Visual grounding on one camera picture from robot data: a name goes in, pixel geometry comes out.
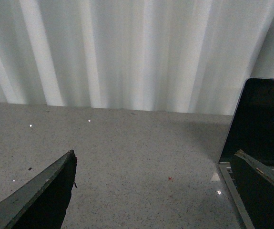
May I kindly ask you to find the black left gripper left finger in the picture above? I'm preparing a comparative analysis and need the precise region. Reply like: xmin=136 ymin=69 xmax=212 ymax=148
xmin=0 ymin=150 xmax=77 ymax=229

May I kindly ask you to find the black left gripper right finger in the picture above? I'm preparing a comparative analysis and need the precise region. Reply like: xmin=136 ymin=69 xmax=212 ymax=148
xmin=230 ymin=150 xmax=274 ymax=229

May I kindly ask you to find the silver laptop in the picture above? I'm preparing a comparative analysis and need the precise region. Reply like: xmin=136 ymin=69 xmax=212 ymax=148
xmin=218 ymin=78 xmax=274 ymax=229

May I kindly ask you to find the white curtain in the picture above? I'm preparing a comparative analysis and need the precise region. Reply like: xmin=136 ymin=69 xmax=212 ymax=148
xmin=0 ymin=0 xmax=274 ymax=115

